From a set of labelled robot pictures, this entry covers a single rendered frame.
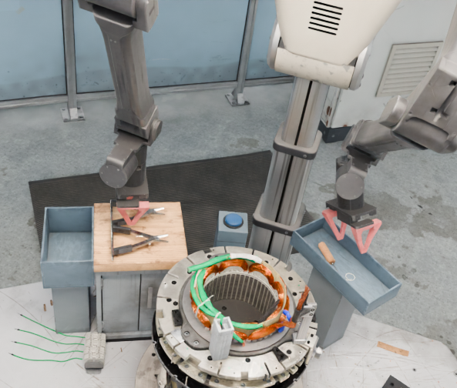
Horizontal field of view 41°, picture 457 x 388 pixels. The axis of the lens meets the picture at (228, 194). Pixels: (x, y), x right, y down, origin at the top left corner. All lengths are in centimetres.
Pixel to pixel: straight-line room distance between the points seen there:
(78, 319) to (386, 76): 243
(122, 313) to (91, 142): 200
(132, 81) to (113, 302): 58
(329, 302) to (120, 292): 48
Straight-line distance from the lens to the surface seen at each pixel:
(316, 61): 133
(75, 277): 136
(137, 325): 150
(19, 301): 163
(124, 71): 102
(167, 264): 132
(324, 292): 147
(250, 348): 116
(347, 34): 129
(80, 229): 148
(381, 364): 162
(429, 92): 87
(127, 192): 129
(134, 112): 114
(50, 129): 347
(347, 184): 122
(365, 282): 144
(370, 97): 354
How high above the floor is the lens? 205
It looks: 41 degrees down
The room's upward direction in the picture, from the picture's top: 10 degrees clockwise
